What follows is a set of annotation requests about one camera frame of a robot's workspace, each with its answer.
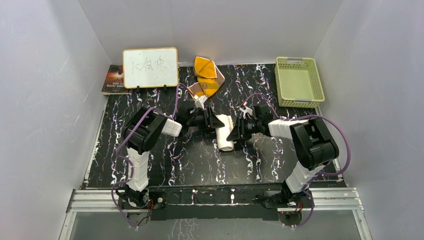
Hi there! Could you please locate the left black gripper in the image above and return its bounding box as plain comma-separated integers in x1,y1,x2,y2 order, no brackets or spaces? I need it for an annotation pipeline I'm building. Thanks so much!
187,107,225,131

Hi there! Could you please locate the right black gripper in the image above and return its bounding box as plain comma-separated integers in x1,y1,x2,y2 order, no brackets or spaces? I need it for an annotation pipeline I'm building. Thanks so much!
226,116,262,142

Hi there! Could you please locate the white towel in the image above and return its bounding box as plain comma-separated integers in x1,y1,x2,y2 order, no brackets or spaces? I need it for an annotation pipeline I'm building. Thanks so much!
215,114,234,152

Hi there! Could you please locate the yellow brown towel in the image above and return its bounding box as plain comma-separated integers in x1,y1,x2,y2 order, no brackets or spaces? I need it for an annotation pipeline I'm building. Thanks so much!
188,56,225,100

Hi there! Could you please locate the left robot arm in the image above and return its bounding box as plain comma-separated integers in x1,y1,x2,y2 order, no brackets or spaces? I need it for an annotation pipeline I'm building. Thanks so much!
123,107,225,208

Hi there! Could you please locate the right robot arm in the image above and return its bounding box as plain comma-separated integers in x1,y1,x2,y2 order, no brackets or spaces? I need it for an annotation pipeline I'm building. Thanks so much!
226,105,339,207

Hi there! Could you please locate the green plastic basket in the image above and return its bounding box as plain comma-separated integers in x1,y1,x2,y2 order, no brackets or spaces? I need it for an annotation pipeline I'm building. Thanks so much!
274,56,325,109

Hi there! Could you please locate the dark book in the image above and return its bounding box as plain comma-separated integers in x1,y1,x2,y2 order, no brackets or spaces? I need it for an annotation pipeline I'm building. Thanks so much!
101,64,130,96

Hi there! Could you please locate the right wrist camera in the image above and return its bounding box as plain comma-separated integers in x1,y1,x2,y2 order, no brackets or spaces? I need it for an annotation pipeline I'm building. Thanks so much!
238,105,254,119

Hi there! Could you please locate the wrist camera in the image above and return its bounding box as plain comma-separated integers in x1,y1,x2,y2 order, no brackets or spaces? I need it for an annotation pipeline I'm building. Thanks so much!
238,105,254,119
192,95,208,110

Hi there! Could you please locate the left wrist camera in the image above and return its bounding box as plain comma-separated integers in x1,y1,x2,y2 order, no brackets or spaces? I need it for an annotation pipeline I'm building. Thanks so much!
192,95,208,110

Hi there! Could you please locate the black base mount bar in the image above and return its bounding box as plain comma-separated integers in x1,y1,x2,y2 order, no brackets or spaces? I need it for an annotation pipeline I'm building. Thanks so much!
112,183,313,225

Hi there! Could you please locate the whiteboard with yellow frame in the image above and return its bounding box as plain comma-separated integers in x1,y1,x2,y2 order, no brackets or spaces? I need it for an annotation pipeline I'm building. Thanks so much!
122,47,179,89

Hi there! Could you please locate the aluminium rail frame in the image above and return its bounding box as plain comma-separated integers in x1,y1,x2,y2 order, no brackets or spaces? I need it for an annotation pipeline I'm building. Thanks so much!
59,185,372,240

